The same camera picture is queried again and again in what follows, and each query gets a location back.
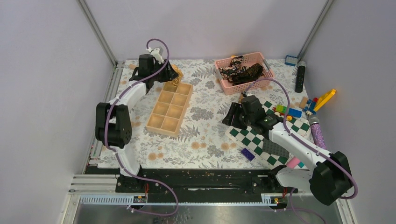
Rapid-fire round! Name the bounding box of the blue white lego brick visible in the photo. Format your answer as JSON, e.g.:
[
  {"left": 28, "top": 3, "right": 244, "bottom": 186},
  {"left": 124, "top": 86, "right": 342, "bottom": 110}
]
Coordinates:
[{"left": 284, "top": 55, "right": 298, "bottom": 66}]

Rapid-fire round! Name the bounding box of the yellow patterned tie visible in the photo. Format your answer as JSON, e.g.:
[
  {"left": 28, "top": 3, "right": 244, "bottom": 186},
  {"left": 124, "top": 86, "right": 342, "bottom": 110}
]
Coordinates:
[{"left": 169, "top": 65, "right": 184, "bottom": 87}]

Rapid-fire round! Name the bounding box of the purple glitter tube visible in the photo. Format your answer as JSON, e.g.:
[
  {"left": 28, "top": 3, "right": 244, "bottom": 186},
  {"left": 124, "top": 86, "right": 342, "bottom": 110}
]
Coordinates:
[{"left": 308, "top": 115, "right": 326, "bottom": 149}]

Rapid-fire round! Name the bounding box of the pink marker pen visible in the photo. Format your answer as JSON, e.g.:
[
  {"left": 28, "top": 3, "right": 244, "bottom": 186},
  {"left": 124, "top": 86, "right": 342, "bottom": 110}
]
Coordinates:
[{"left": 286, "top": 156, "right": 300, "bottom": 168}]

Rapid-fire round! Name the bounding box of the black floral tie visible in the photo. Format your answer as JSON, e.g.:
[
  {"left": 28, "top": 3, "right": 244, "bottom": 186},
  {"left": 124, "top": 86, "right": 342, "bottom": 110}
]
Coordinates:
[{"left": 219, "top": 56, "right": 264, "bottom": 85}]

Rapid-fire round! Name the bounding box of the wooden compartment tray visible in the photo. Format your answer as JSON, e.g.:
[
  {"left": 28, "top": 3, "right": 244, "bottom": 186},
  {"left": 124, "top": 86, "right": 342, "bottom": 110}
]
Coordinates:
[{"left": 146, "top": 82, "right": 193, "bottom": 138}]

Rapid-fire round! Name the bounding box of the small wooden cylinder block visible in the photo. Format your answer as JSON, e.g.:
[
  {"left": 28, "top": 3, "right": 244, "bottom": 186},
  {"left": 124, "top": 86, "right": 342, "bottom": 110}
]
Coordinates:
[{"left": 128, "top": 64, "right": 138, "bottom": 70}]

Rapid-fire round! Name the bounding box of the dark grey lego plate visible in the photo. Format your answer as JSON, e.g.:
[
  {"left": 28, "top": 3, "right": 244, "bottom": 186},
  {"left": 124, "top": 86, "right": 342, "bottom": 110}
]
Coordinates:
[{"left": 262, "top": 139, "right": 290, "bottom": 158}]

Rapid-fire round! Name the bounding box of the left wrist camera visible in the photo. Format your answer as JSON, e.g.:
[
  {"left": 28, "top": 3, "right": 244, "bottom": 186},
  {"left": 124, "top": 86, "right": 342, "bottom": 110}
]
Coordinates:
[{"left": 147, "top": 47, "right": 164, "bottom": 64}]

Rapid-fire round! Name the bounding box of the colourful lego brick pile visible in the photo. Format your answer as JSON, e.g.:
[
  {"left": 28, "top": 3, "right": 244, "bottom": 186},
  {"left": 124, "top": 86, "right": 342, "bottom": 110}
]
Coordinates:
[{"left": 272, "top": 97, "right": 318, "bottom": 120}]

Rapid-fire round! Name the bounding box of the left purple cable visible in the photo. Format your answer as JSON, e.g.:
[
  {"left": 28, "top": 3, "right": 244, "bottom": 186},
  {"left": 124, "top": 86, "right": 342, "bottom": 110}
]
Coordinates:
[{"left": 103, "top": 38, "right": 180, "bottom": 217}]

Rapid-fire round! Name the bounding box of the floral table cloth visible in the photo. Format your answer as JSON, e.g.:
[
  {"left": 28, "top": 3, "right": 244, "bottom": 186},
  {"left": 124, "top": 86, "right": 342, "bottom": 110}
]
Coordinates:
[{"left": 97, "top": 59, "right": 313, "bottom": 170}]

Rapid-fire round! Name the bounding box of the pink plastic basket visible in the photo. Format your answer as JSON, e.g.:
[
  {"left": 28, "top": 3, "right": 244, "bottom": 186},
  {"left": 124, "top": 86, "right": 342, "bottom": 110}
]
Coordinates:
[{"left": 214, "top": 52, "right": 275, "bottom": 95}]

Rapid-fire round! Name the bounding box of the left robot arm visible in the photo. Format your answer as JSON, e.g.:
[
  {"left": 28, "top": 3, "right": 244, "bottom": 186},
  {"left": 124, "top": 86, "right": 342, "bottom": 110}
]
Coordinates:
[{"left": 95, "top": 54, "right": 179, "bottom": 192}]

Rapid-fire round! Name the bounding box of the green white chessboard mat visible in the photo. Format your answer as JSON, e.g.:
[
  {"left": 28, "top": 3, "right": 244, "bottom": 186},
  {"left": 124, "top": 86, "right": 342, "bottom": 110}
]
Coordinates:
[{"left": 225, "top": 98, "right": 312, "bottom": 169}]

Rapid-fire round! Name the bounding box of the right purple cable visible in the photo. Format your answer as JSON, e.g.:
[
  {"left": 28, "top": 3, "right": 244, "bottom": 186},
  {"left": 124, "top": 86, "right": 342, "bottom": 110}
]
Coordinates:
[{"left": 242, "top": 77, "right": 359, "bottom": 224}]

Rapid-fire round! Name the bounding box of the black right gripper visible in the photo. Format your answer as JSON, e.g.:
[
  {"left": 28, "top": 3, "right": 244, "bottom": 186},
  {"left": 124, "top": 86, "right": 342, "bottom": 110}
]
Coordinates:
[{"left": 222, "top": 102, "right": 255, "bottom": 130}]

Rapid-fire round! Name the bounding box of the purple cable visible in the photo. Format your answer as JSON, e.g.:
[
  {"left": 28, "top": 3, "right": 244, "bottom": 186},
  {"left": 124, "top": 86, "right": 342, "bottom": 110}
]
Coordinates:
[
  {"left": 103, "top": 38, "right": 180, "bottom": 217},
  {"left": 242, "top": 77, "right": 359, "bottom": 224}
]

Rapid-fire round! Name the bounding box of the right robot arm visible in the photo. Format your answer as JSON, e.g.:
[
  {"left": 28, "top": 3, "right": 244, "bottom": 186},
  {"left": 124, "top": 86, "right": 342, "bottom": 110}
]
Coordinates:
[{"left": 222, "top": 95, "right": 356, "bottom": 205}]

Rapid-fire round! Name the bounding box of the purple lego brick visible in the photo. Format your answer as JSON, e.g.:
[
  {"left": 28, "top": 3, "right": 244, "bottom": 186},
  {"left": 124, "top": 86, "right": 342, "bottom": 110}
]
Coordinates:
[{"left": 241, "top": 148, "right": 255, "bottom": 161}]

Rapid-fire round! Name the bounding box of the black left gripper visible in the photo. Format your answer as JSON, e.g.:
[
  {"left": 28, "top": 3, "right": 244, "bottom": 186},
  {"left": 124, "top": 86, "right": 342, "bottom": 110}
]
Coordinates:
[{"left": 150, "top": 59, "right": 178, "bottom": 83}]

